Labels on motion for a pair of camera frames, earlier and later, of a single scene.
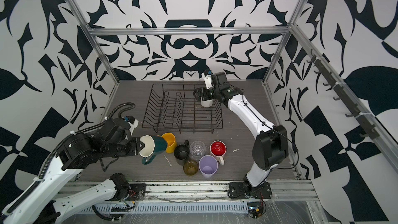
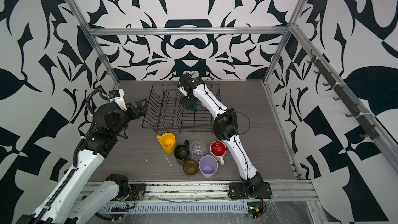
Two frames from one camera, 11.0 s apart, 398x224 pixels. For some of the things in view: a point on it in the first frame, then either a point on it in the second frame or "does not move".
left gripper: [134, 145] -> [135, 114]
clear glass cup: [197, 149] does not move
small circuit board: [255, 209] does not move
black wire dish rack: [173, 106] does not move
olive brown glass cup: [190, 168] does not move
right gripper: [205, 92] -> [185, 102]
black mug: [181, 153] does not move
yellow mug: [171, 140] does not move
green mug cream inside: [153, 145] -> [194, 107]
